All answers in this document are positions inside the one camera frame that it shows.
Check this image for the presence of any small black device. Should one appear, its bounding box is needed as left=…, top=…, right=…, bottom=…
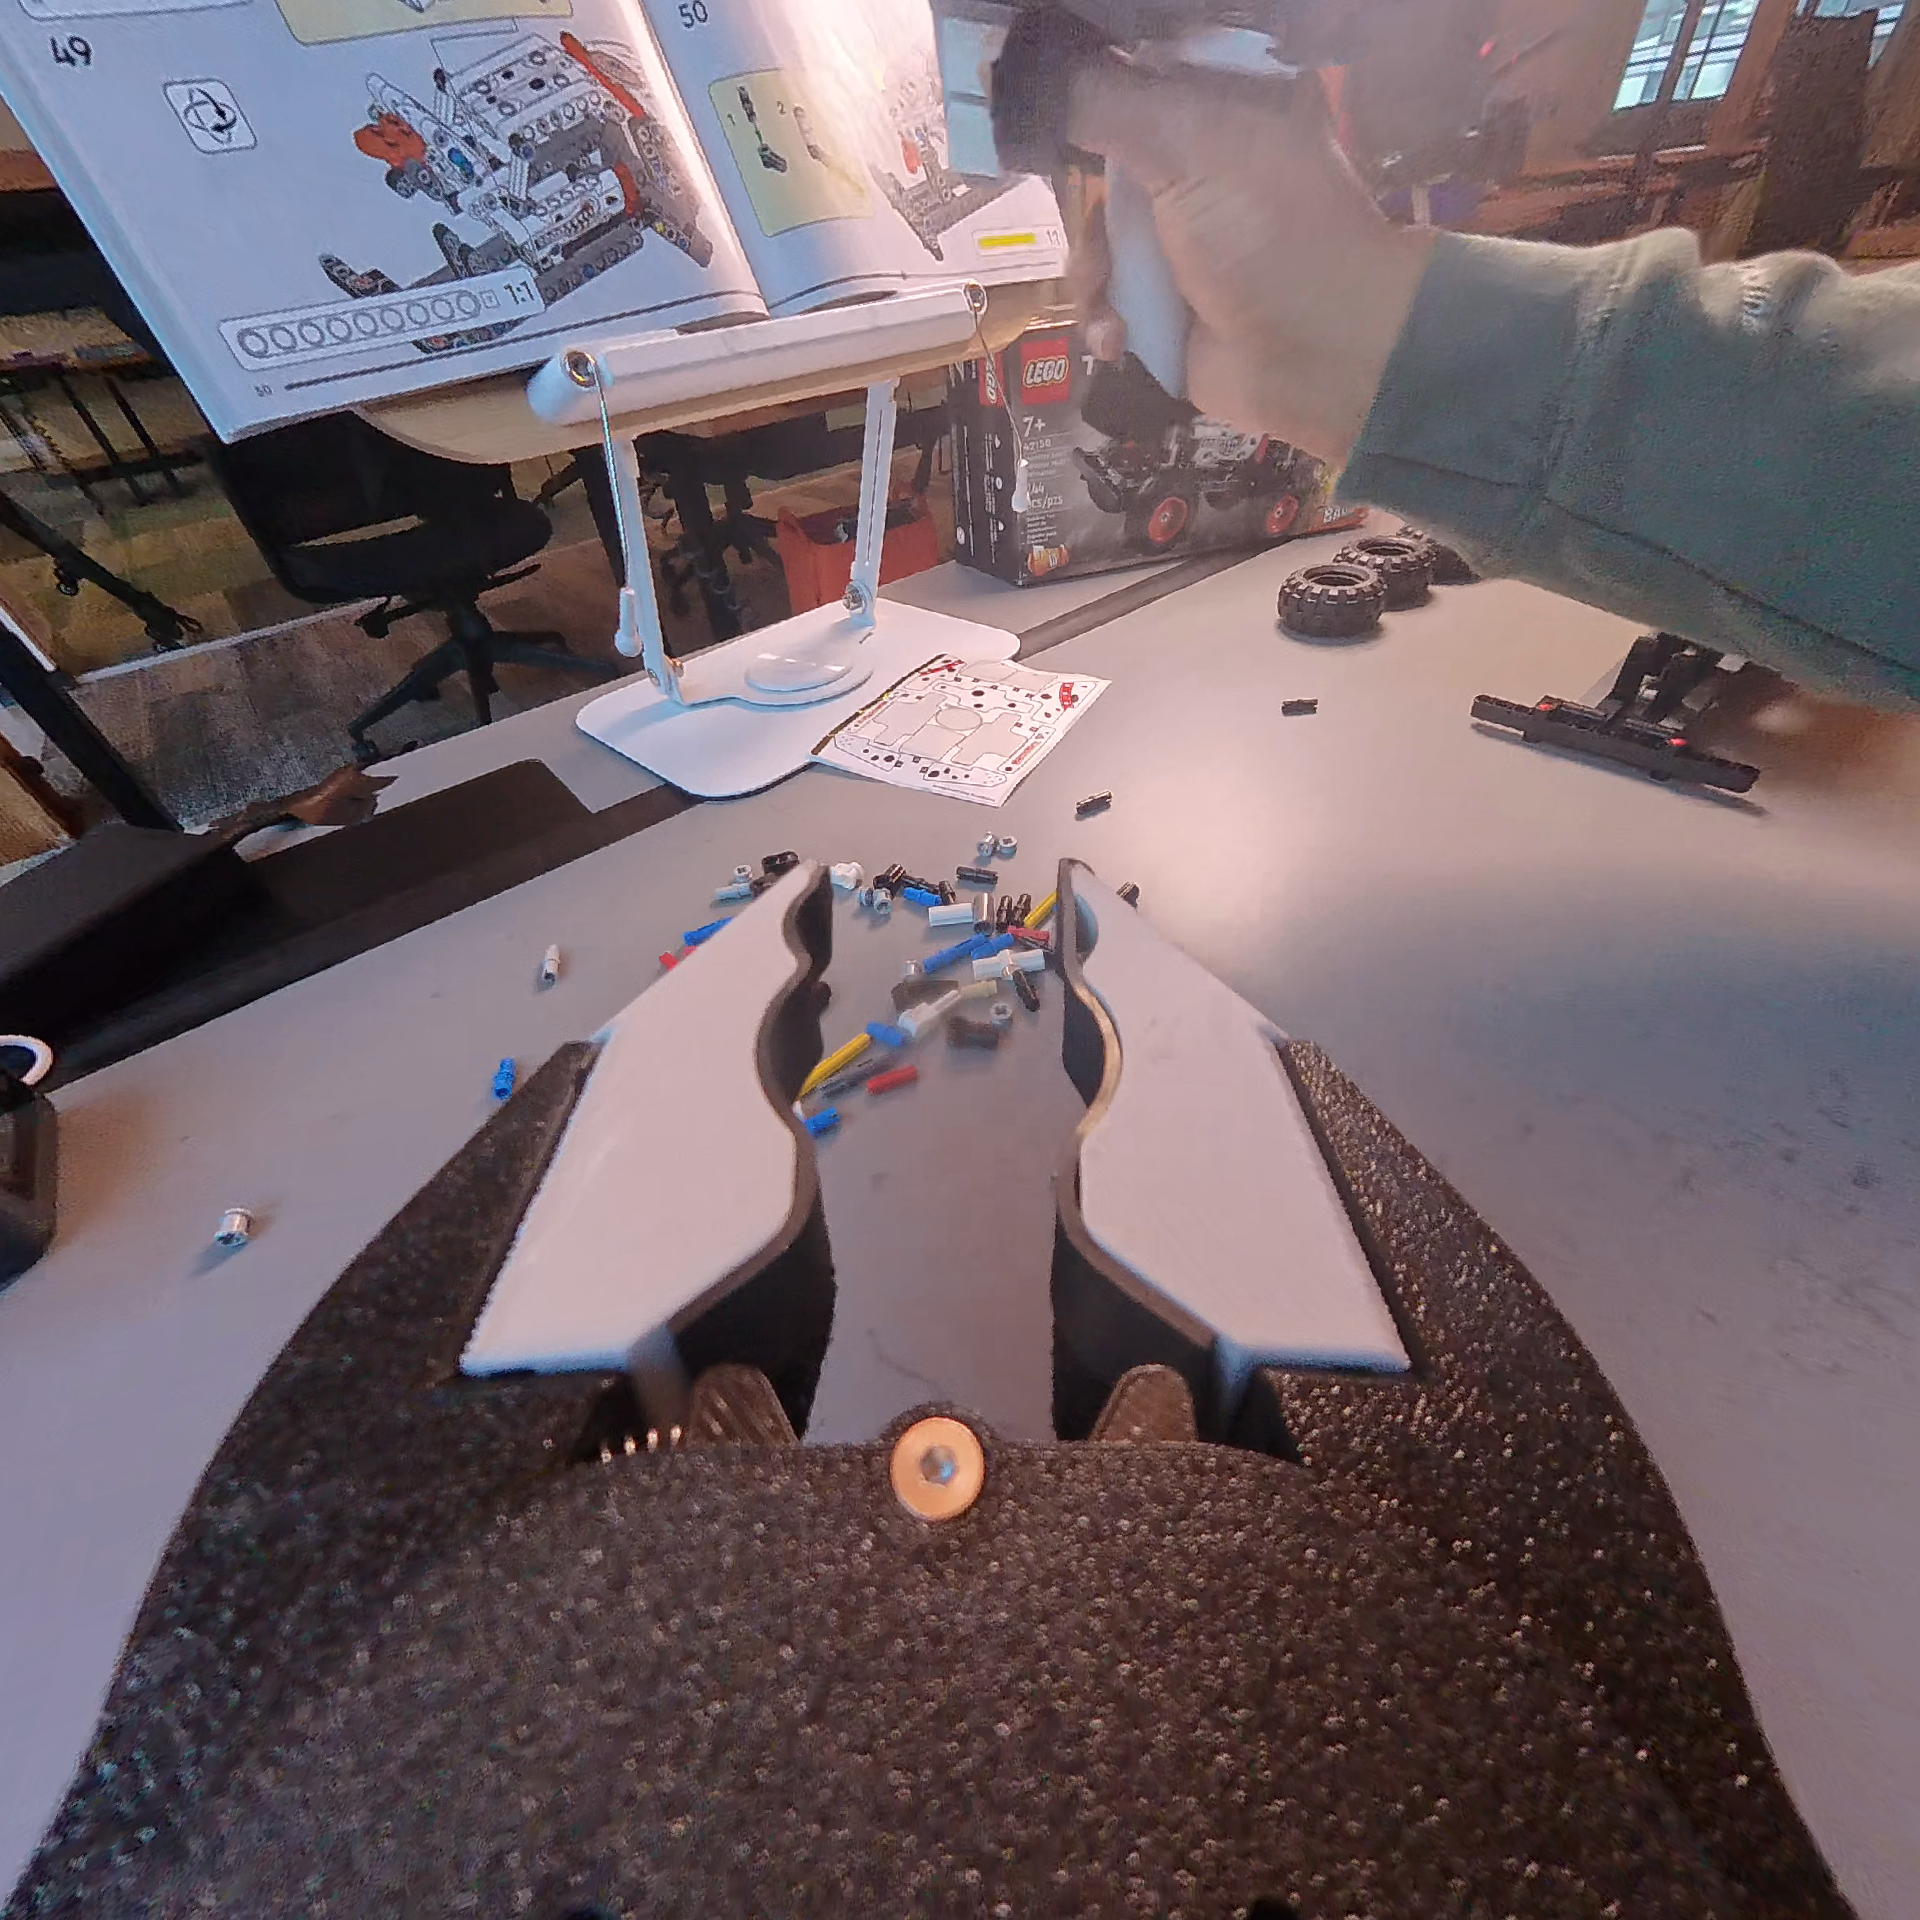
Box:
left=0, top=1036, right=62, bottom=1284

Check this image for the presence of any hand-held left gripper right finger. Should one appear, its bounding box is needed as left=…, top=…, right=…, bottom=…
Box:
left=1050, top=863, right=1416, bottom=1375

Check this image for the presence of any sticker sheet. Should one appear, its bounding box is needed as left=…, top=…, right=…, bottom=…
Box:
left=817, top=653, right=1112, bottom=805

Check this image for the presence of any white book stand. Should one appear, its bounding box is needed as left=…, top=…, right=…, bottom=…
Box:
left=526, top=285, right=1022, bottom=800

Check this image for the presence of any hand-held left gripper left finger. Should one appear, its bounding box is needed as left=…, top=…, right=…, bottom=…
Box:
left=460, top=863, right=842, bottom=1382

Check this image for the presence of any black office chair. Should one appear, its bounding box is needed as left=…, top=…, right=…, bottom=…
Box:
left=210, top=405, right=589, bottom=757

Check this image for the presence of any brick-built truck model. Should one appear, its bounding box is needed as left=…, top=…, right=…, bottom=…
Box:
left=1471, top=630, right=1802, bottom=797

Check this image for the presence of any building instruction booklet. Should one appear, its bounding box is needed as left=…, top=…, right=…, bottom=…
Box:
left=0, top=0, right=1075, bottom=444

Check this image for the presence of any person's right forearm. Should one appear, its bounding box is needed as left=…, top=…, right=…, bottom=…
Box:
left=1337, top=226, right=1920, bottom=716

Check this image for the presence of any black toy set box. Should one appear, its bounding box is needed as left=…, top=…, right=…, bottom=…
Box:
left=955, top=316, right=1345, bottom=587

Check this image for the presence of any person's right hand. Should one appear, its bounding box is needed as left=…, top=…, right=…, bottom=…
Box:
left=1075, top=53, right=1449, bottom=474

